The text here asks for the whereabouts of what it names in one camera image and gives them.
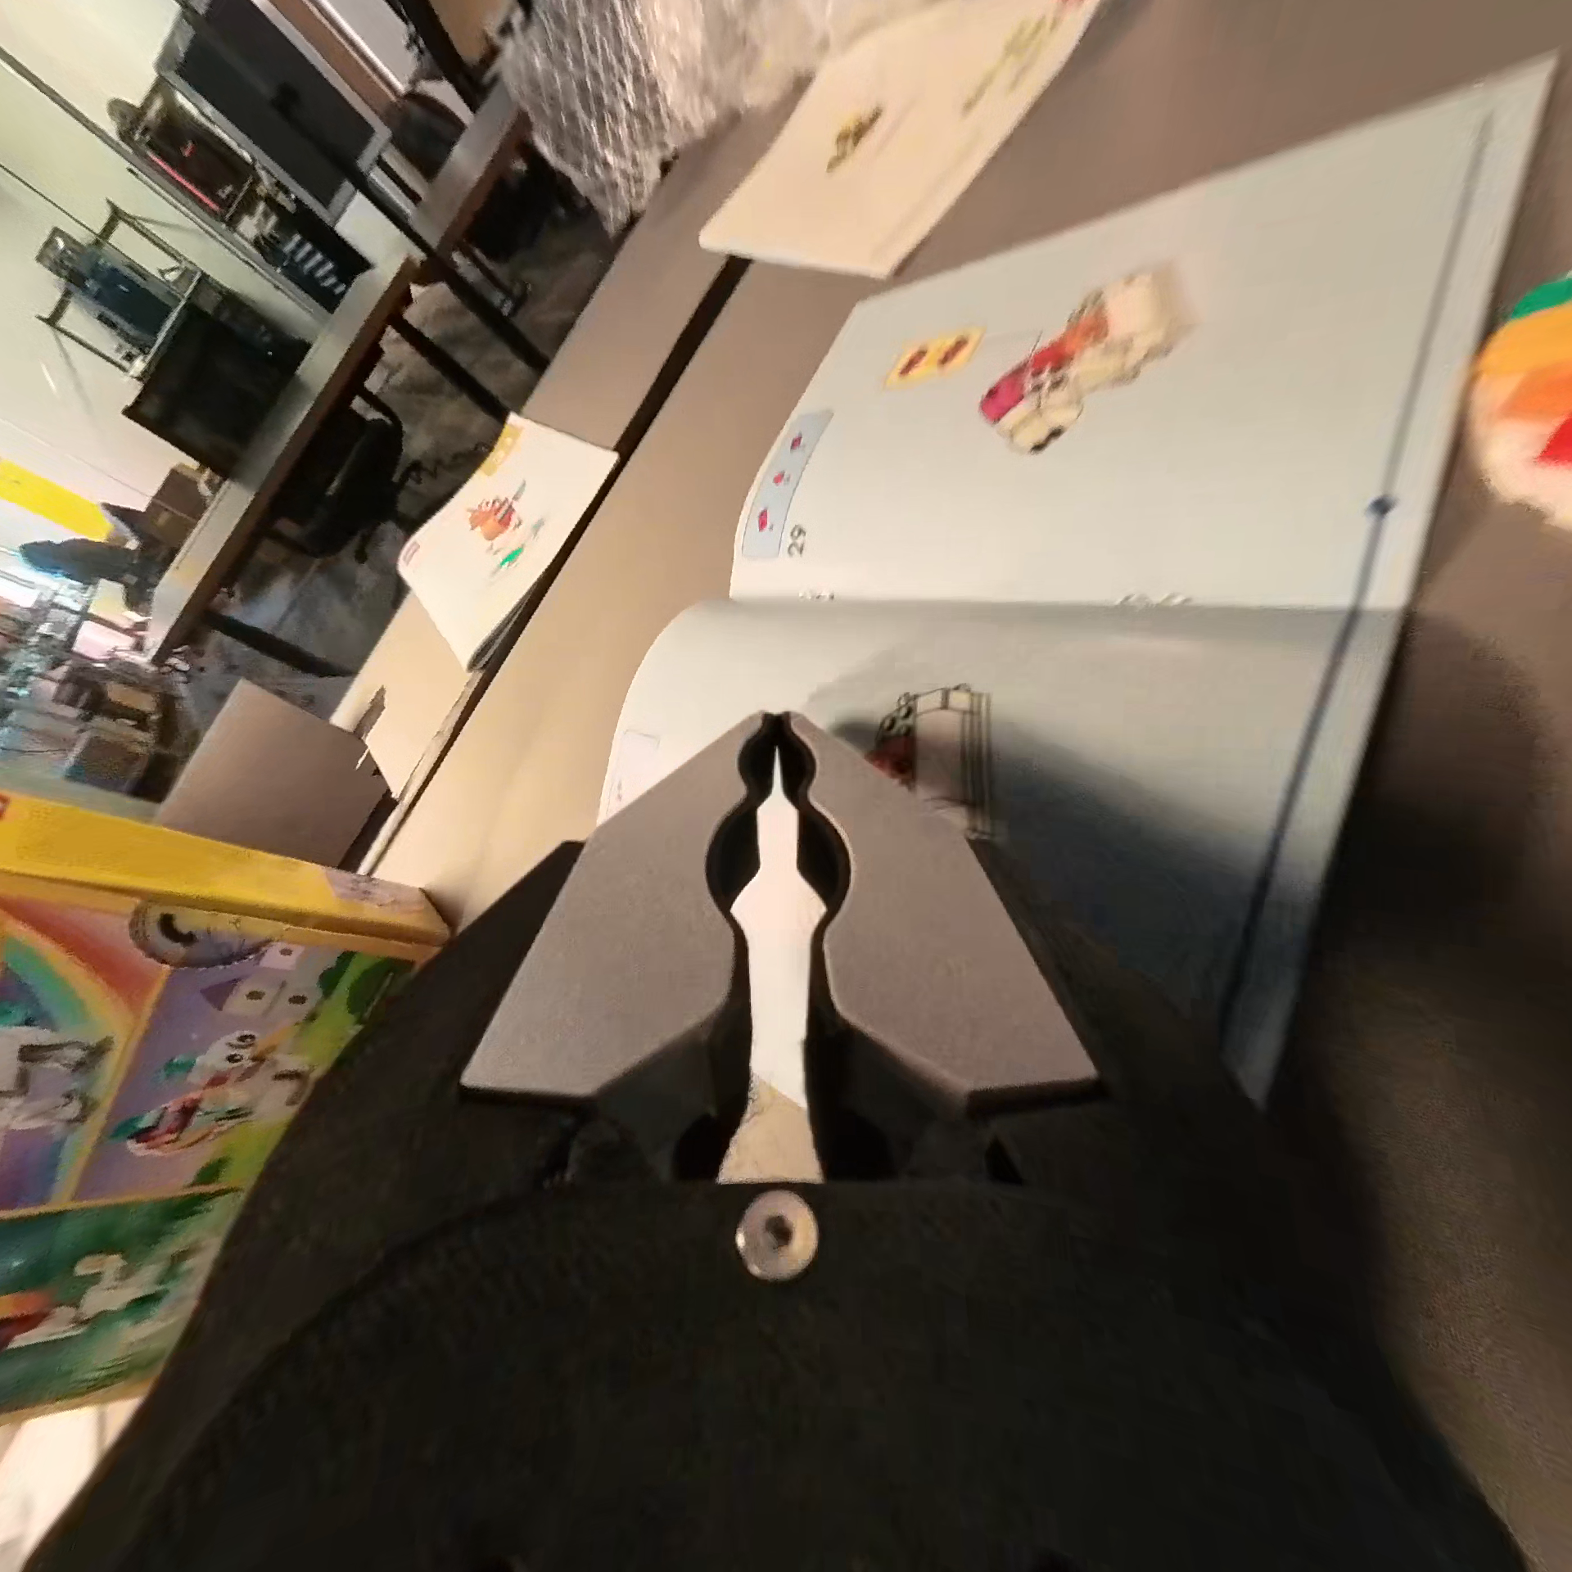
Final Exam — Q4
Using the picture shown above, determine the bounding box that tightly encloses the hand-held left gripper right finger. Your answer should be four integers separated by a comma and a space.
780, 714, 1102, 1114

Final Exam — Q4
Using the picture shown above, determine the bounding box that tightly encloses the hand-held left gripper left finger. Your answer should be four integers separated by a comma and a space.
458, 710, 787, 1116

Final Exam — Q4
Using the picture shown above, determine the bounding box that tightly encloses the light blue instruction booklet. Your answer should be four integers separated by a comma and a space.
595, 55, 1560, 1109

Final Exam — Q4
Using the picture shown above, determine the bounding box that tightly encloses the yellow lego box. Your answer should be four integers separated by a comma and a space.
0, 792, 449, 1427

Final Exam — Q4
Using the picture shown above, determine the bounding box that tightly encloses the rainbow lego plate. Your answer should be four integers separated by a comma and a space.
1467, 276, 1572, 530

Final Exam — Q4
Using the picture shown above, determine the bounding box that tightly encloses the booklet with orange figure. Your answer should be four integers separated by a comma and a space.
394, 412, 619, 671

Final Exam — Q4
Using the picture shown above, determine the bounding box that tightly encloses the black office chair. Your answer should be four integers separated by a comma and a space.
301, 412, 413, 560

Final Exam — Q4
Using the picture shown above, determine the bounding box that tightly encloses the background table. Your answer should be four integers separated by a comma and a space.
153, 106, 553, 671

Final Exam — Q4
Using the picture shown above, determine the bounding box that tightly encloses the white instruction booklet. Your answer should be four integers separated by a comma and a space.
699, 0, 1107, 278

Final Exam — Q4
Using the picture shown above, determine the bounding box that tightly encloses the bubble wrap package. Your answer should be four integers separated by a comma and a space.
497, 0, 860, 237

